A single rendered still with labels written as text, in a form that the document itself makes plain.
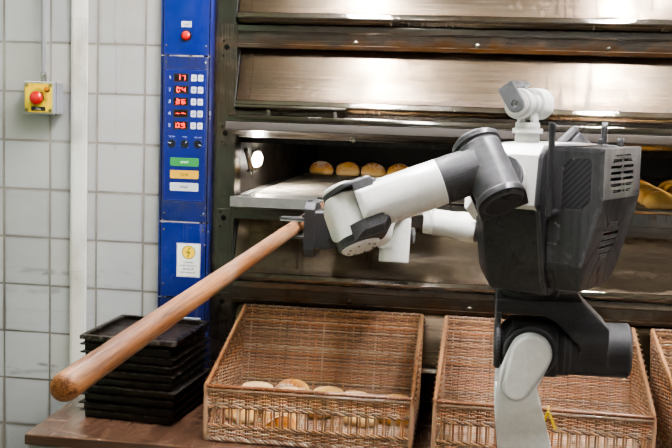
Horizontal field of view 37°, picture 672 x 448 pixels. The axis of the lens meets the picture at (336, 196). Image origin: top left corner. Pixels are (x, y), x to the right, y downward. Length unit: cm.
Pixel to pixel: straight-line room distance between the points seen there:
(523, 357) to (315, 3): 137
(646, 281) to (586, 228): 109
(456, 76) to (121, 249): 116
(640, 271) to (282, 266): 106
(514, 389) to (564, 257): 30
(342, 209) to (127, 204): 139
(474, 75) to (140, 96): 102
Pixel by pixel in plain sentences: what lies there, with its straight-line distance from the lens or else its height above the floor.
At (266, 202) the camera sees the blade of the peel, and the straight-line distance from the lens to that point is 278.
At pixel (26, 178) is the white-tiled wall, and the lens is 333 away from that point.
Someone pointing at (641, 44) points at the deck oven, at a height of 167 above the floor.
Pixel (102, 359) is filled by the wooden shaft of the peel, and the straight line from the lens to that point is 110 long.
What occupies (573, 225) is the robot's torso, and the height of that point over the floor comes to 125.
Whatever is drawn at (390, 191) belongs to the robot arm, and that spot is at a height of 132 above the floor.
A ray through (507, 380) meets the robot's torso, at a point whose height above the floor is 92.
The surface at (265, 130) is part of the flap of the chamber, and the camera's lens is 292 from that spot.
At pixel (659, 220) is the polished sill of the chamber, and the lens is 306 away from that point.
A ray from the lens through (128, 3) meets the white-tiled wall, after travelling 320.
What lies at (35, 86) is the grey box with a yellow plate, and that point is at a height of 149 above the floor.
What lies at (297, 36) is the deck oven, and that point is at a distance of 306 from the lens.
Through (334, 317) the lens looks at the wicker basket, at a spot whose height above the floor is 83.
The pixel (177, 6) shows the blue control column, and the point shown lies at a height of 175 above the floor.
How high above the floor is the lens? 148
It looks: 5 degrees down
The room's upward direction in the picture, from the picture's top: 2 degrees clockwise
